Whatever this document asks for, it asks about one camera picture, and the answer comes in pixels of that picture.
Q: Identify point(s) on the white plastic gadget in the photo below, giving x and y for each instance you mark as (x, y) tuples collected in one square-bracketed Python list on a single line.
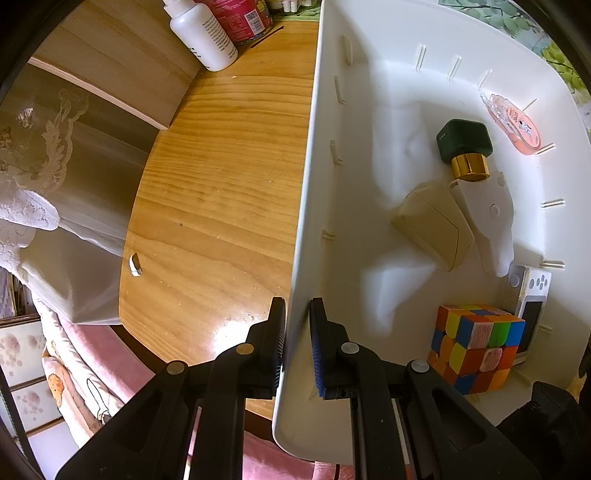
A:
[(489, 221)]

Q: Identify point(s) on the floral print panel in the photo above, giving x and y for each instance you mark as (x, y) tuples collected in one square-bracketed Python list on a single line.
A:
[(23, 369)]

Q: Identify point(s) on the multicolour puzzle cube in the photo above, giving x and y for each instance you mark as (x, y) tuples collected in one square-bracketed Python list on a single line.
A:
[(475, 350)]

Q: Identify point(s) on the cream cartoon print cloth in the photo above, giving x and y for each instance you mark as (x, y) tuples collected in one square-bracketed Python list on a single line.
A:
[(69, 397)]

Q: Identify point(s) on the white plastic bottle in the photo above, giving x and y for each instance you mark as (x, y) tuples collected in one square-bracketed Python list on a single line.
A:
[(203, 37)]

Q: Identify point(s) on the wooden shelf panel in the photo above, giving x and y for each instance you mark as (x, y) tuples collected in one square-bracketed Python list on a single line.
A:
[(124, 60)]

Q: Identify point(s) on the white bottle caps pack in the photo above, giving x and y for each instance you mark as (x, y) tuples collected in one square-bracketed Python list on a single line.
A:
[(293, 5)]

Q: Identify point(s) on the white lace curtain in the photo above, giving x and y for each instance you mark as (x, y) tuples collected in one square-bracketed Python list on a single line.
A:
[(69, 184)]

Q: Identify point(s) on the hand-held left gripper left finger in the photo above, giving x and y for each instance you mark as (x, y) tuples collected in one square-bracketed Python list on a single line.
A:
[(279, 364)]

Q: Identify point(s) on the white handheld device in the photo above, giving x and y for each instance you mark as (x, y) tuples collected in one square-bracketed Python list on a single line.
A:
[(531, 314)]

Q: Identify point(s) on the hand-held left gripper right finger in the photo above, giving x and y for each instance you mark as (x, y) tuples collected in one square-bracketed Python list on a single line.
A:
[(316, 364)]

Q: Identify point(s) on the white plastic bin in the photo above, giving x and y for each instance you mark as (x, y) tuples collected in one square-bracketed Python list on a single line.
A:
[(392, 115)]

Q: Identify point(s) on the pink correction tape dispenser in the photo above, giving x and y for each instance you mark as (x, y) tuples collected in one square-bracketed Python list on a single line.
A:
[(512, 122)]

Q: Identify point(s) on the black hair pin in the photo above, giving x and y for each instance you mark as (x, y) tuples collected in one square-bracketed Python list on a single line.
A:
[(267, 37)]

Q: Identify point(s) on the red printed can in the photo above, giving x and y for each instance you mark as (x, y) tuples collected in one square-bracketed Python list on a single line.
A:
[(240, 18)]

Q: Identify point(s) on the green bottle with gold cap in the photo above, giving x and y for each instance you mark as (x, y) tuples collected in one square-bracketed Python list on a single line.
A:
[(461, 138)]

